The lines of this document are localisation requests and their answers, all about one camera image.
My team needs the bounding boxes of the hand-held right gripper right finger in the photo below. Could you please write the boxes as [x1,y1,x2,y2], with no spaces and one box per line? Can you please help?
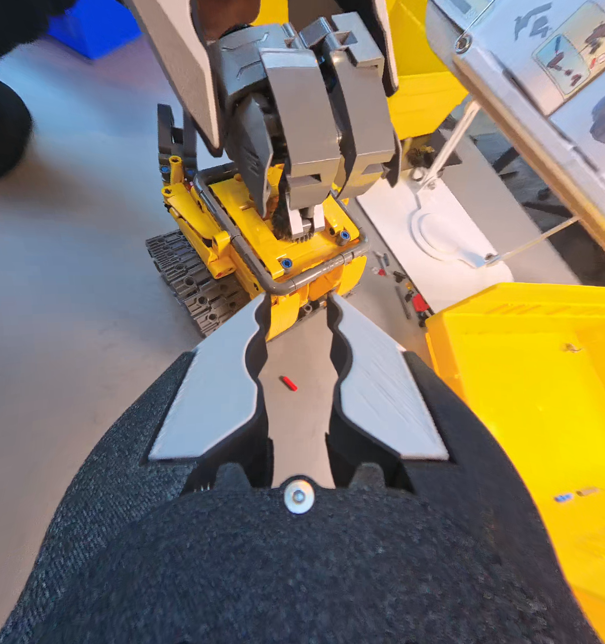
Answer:
[326,292,451,464]

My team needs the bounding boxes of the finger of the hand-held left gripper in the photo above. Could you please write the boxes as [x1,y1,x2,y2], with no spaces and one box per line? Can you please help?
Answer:
[369,0,402,96]
[127,0,229,154]

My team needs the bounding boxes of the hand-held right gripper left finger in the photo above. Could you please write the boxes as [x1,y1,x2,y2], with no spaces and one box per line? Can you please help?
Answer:
[150,292,271,466]

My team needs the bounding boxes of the grey toy robot head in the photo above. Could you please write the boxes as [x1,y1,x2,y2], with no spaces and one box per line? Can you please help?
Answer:
[212,15,404,239]

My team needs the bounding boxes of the yellow tracked toy robot body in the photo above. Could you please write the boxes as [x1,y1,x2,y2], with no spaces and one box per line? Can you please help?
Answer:
[145,101,370,343]

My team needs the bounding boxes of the yellow plastic bin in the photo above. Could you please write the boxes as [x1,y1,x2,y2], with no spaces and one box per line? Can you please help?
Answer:
[425,282,605,644]
[383,0,471,142]

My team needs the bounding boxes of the blue plastic bin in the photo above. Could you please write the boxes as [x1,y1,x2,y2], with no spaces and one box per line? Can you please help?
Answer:
[46,0,142,59]

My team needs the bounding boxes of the scattered small building pieces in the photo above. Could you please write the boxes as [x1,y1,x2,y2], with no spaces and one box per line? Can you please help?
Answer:
[371,252,434,325]

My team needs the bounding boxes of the white book stand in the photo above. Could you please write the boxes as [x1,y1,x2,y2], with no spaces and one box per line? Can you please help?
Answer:
[358,0,605,315]

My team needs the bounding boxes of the building instruction booklet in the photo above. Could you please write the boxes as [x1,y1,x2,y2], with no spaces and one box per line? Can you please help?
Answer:
[453,0,605,177]

